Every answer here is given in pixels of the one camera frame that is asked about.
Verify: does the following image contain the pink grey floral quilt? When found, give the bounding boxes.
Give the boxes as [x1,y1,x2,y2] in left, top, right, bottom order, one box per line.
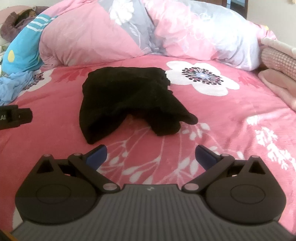
[38,0,278,71]

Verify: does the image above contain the purple brown cloth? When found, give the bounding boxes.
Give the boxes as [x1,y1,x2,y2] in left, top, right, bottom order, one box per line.
[0,9,42,43]

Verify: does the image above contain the pale pink folded blanket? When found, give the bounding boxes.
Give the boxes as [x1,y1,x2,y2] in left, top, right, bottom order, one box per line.
[258,68,296,107]

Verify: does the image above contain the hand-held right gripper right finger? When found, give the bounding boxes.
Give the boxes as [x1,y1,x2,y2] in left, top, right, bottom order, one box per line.
[181,145,267,194]

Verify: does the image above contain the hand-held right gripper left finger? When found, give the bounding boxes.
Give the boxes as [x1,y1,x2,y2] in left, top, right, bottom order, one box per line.
[37,144,121,194]

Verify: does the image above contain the pink knitted blanket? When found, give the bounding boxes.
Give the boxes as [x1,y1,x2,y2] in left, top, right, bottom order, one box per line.
[261,45,296,80]

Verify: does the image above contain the white folded blanket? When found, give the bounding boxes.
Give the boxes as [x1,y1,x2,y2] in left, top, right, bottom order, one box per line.
[260,37,296,56]

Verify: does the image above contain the light blue garment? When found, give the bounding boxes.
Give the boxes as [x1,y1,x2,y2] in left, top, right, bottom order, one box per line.
[0,70,35,107]

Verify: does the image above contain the wooden door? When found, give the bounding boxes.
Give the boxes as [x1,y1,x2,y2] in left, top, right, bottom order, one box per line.
[222,0,249,20]

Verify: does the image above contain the black t-shirt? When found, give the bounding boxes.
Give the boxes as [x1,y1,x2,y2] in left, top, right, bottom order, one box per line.
[79,67,199,145]

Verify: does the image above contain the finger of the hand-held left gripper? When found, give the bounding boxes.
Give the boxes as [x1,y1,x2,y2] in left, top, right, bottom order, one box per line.
[18,108,33,125]

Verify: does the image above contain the blue cartoon pillow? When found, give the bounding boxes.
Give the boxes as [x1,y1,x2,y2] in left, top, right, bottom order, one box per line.
[0,13,59,75]

